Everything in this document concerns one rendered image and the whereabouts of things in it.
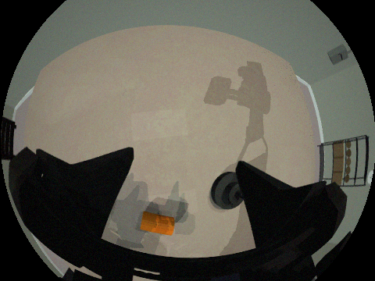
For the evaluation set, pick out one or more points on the orange tapered knob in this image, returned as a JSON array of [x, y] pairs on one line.
[[161, 224]]

